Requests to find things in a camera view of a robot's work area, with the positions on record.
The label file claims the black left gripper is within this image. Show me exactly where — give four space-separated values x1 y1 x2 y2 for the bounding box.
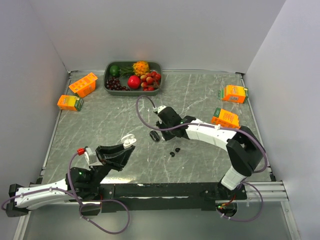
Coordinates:
87 141 135 189

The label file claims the white earbud charging case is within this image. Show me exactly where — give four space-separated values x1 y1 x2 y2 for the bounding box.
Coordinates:
120 133 137 149

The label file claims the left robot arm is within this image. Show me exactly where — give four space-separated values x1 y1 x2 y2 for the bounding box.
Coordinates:
0 143 136 218

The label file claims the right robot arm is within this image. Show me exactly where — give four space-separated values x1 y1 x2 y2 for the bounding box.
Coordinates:
154 105 265 199

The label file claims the black earbud charging case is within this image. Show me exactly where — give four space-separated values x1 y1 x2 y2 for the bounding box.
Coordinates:
149 130 161 142

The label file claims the red lychee bunch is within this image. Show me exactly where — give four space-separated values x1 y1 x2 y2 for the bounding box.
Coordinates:
140 71 162 92

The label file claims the red apple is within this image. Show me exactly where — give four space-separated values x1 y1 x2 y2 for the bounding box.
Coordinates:
127 75 141 90

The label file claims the grey-green fruit tray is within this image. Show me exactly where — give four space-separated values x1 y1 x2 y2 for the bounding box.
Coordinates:
103 60 164 97

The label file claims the green leafy sprig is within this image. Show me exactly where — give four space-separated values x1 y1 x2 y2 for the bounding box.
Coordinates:
119 66 135 77

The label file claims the dark grape bunch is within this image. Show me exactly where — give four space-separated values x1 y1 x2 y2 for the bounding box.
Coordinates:
105 76 130 91

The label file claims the orange green box left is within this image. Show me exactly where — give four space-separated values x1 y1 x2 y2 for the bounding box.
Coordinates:
57 95 84 112

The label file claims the orange box back right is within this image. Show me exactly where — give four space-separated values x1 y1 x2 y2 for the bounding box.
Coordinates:
218 85 249 104

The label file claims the green lime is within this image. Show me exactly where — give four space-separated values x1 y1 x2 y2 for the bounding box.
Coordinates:
109 65 121 77

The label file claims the orange box back left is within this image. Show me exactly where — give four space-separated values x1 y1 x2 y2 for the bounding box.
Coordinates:
68 72 98 98

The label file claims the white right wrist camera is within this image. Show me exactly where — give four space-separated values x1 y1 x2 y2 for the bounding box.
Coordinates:
153 105 166 114

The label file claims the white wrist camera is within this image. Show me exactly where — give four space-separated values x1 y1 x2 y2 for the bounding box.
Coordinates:
76 146 98 166
153 105 166 114

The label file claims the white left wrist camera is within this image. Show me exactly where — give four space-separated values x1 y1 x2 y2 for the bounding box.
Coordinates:
76 146 98 166

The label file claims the aluminium frame rail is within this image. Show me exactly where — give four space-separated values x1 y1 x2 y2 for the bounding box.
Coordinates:
245 181 289 202

